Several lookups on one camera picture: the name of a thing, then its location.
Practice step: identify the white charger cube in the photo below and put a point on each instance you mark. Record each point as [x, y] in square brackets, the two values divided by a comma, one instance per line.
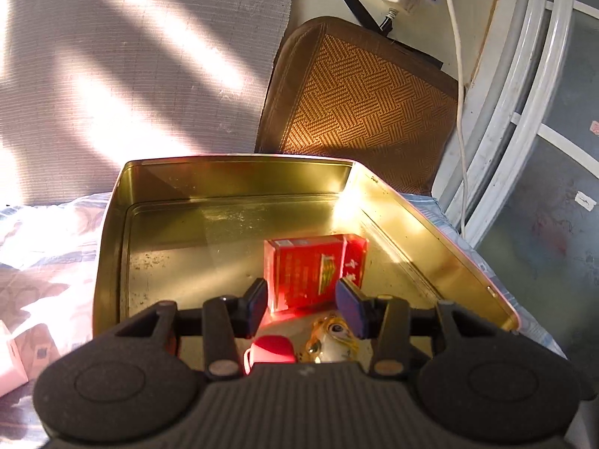
[18, 359]

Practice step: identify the brown woven cushion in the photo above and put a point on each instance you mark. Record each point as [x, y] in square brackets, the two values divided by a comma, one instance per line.
[339, 90]

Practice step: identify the pink macaron tin box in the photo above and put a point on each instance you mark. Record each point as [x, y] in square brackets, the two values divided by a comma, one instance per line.
[193, 228]

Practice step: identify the red cigarette box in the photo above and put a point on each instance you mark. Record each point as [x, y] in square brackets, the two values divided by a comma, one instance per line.
[302, 272]

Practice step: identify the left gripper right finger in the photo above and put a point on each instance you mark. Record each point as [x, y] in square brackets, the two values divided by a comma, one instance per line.
[385, 320]

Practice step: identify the yellow cartoon figurine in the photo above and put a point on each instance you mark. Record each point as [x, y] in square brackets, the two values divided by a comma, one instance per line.
[331, 341]

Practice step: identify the white window frame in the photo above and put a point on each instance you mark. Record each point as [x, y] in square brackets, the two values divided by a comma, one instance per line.
[504, 109]

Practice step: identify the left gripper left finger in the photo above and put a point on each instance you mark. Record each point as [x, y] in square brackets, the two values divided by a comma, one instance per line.
[225, 319]

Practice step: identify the red stapler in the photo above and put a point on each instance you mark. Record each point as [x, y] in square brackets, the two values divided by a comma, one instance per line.
[269, 350]

